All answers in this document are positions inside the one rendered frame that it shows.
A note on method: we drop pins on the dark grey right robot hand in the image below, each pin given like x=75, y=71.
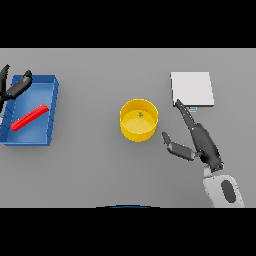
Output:
x=204, y=141

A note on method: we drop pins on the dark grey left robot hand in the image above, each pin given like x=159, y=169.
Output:
x=18, y=87

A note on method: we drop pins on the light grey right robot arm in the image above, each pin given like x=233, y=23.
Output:
x=222, y=190

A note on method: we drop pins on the red beaker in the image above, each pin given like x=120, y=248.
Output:
x=29, y=117

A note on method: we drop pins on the pale square measuring scale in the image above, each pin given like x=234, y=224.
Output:
x=192, y=88

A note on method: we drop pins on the green nut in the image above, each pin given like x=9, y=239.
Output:
x=141, y=114

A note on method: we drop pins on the yellow bowl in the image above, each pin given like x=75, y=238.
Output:
x=138, y=120

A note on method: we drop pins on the blue tray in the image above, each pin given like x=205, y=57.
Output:
x=31, y=111

